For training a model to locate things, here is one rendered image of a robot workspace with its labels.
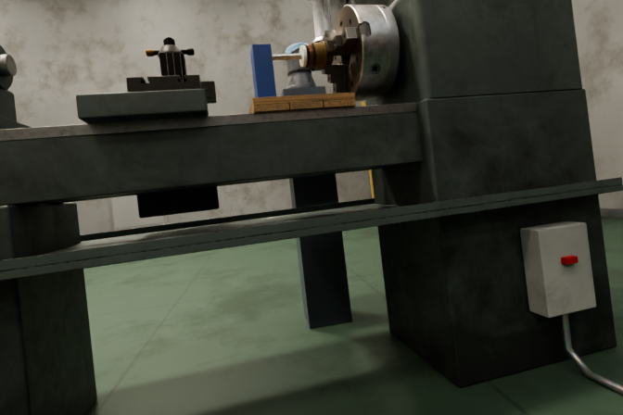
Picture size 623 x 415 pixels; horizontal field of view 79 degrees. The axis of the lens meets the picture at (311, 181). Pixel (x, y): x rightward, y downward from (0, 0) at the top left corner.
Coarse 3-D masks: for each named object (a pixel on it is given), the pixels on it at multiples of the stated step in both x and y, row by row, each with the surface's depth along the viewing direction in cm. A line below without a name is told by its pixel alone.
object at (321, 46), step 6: (306, 48) 125; (312, 48) 125; (318, 48) 125; (324, 48) 125; (312, 54) 125; (318, 54) 125; (324, 54) 125; (312, 60) 126; (318, 60) 126; (324, 60) 126; (330, 60) 128; (306, 66) 128; (312, 66) 128; (318, 66) 128; (324, 66) 128
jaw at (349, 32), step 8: (360, 24) 117; (344, 32) 119; (352, 32) 118; (360, 32) 117; (368, 32) 117; (336, 40) 121; (344, 40) 120; (352, 40) 119; (328, 48) 124; (336, 48) 122; (344, 48) 123; (352, 48) 124
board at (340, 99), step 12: (276, 96) 107; (288, 96) 108; (300, 96) 109; (312, 96) 109; (324, 96) 110; (336, 96) 111; (348, 96) 112; (252, 108) 108; (264, 108) 106; (276, 108) 107; (288, 108) 108; (300, 108) 108; (312, 108) 110
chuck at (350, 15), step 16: (352, 16) 121; (368, 16) 118; (384, 32) 118; (368, 48) 117; (384, 48) 118; (336, 64) 142; (352, 64) 126; (368, 64) 118; (384, 64) 120; (352, 80) 127; (368, 80) 122; (384, 80) 123; (368, 96) 130
